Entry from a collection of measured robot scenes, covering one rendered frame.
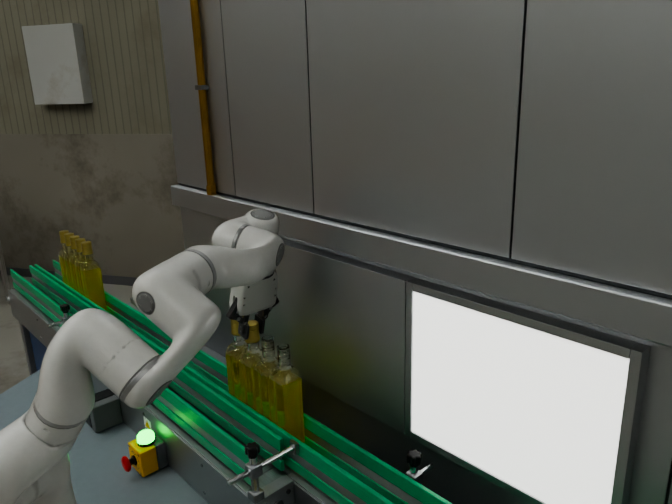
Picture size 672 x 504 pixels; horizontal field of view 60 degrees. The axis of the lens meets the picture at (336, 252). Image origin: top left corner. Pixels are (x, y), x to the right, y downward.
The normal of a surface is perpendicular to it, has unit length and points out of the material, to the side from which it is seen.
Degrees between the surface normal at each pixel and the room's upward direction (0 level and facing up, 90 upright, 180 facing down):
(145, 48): 90
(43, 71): 90
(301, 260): 90
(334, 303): 90
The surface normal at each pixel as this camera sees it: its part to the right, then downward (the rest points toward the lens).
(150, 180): -0.29, 0.29
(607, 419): -0.73, 0.22
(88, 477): -0.03, -0.96
